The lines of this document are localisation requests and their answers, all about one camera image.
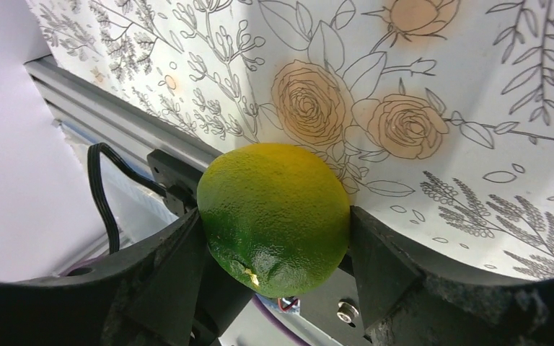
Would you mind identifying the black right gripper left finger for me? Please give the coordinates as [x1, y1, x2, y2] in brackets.
[0, 210, 253, 345]

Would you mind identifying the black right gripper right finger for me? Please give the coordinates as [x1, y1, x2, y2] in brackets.
[350, 206, 554, 345]

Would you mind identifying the black base cable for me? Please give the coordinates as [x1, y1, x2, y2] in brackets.
[87, 142, 168, 255]

